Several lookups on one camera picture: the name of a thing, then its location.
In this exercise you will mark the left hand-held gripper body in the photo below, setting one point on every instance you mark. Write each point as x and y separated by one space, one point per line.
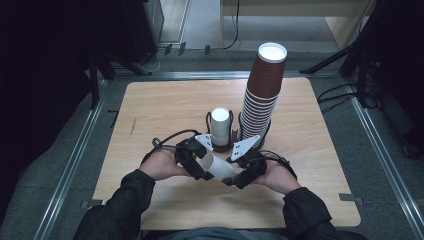
188 150

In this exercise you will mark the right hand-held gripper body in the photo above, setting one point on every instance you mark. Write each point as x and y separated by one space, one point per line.
253 163

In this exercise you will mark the white paper cup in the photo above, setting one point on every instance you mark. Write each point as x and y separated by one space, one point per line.
220 166

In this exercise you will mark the black double cup holder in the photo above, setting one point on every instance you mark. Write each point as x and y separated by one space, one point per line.
223 148

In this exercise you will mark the stack of white paper cups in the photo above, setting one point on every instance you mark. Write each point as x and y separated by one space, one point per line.
220 126

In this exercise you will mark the stack of brown paper cups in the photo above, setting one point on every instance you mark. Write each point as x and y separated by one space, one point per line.
265 83

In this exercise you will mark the person's right hand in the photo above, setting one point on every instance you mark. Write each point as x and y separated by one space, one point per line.
280 176

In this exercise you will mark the person's left hand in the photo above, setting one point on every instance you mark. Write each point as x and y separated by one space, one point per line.
160 165

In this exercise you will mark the grey tape strip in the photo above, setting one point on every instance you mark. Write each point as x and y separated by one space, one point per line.
350 197
91 203

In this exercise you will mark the black metal stand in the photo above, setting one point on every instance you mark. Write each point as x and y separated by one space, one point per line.
95 80

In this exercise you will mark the black cabinet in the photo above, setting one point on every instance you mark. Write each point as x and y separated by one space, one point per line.
143 26

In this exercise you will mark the black tripod stand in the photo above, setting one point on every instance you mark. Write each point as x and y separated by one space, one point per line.
353 50

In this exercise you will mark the light wooden desk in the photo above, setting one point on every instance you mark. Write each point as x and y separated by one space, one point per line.
340 26

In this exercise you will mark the metal floor rail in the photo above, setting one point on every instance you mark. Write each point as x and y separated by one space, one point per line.
200 74
68 173
383 156

